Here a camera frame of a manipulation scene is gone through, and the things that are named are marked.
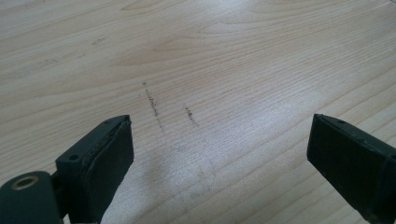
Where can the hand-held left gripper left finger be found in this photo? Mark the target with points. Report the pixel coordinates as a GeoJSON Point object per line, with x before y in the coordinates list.
{"type": "Point", "coordinates": [96, 168]}

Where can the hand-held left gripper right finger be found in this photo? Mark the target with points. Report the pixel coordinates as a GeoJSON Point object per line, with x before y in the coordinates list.
{"type": "Point", "coordinates": [351, 161]}

